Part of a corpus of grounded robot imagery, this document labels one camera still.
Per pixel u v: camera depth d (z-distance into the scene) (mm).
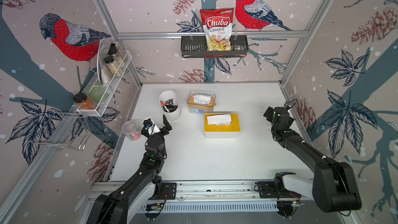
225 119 849
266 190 728
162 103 951
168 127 760
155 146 597
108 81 715
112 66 762
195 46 949
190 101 1008
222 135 896
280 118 659
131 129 892
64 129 561
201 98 987
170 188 732
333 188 405
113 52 799
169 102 985
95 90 725
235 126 860
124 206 440
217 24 801
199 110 999
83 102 598
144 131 680
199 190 746
